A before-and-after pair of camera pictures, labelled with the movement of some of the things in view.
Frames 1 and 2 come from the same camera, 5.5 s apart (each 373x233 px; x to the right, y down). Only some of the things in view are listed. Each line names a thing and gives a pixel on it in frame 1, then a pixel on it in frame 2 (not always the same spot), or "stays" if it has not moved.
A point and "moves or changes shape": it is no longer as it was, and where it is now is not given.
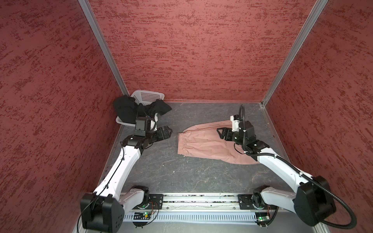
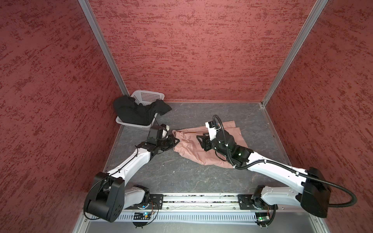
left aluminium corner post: [94, 24] stays
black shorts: [127, 111] stays
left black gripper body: [154, 136] → [165, 143]
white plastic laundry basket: [145, 98] stays
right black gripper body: [233, 136] → [213, 144]
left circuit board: [142, 215] stays
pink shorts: [204, 141] moves or changes shape
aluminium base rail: [193, 202] stays
